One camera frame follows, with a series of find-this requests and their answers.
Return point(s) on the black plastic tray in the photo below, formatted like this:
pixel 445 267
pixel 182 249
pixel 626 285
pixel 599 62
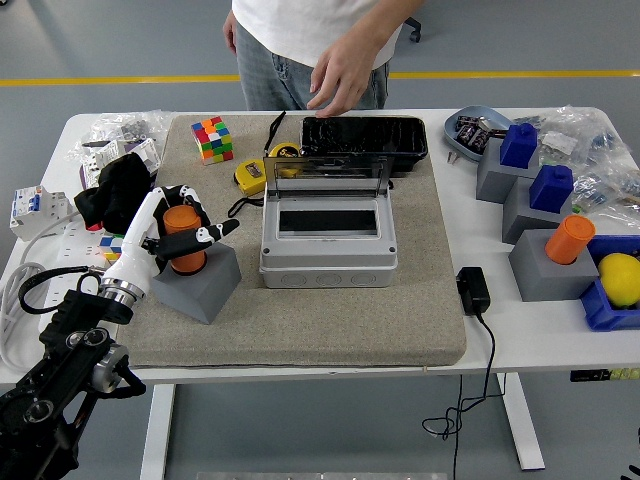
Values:
pixel 375 137

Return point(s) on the grey block round hole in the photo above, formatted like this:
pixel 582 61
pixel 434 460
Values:
pixel 545 280
pixel 200 295

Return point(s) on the white table leg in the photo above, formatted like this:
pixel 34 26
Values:
pixel 157 430
pixel 522 425

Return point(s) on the small colourful puzzle cube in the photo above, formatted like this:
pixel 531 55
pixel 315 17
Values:
pixel 110 247

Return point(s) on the black power adapter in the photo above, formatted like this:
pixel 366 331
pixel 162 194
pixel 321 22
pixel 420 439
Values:
pixel 472 290

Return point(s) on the blue storage bin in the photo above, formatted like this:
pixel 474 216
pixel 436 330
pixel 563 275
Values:
pixel 602 315

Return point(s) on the orange cylinder battery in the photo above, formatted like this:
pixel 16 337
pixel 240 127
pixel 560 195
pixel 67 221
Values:
pixel 182 220
pixel 570 240

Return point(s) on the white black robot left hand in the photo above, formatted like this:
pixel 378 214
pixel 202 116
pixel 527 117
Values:
pixel 135 245

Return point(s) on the person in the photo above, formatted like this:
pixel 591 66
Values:
pixel 280 30

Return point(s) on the grey plastic junction box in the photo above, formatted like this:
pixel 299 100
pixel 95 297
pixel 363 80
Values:
pixel 325 260

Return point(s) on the black table control panel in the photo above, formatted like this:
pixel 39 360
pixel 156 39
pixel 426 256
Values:
pixel 600 375

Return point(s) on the yellow lemon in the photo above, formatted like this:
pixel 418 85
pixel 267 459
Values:
pixel 620 280

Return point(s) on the smoky transparent box lid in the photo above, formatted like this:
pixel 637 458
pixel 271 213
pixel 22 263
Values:
pixel 325 172

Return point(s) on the person's left hand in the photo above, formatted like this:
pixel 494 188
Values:
pixel 345 75

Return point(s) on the white purple carton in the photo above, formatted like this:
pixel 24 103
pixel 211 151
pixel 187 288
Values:
pixel 140 152

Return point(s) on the white power strip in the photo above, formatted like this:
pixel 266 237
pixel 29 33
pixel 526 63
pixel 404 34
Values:
pixel 80 250

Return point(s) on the white circuit breaker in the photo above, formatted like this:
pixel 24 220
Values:
pixel 35 210

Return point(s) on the black purple packets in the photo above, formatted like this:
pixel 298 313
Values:
pixel 470 132

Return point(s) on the yellow tape measure picture label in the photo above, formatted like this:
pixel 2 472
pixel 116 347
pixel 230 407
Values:
pixel 249 176

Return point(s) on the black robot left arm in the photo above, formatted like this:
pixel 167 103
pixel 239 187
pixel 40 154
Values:
pixel 75 312

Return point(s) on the clear bag of parts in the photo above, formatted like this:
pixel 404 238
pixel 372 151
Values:
pixel 610 192
pixel 575 130

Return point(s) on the person's right hand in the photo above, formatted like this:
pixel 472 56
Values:
pixel 230 32

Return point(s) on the grey holder block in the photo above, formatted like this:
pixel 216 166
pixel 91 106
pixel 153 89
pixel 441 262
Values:
pixel 492 182
pixel 520 220

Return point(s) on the yellow tape measure 5m print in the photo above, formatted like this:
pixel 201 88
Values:
pixel 286 150

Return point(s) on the grey-brown table mat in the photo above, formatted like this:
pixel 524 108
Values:
pixel 300 325

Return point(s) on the black cloth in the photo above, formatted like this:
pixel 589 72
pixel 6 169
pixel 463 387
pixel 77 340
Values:
pixel 120 190

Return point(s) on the metal tweezers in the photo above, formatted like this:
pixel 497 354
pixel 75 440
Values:
pixel 452 157

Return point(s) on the clear bag of screws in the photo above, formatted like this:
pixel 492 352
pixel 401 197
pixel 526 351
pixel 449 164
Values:
pixel 125 125

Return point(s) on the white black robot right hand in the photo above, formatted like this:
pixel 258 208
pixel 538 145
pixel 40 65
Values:
pixel 634 472

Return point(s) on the person's left forearm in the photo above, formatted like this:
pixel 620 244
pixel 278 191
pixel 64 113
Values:
pixel 390 25

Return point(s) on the blue block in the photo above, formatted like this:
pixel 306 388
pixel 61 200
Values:
pixel 550 190
pixel 517 145

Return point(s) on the grey-blue dish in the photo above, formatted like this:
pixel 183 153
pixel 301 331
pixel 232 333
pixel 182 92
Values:
pixel 454 136

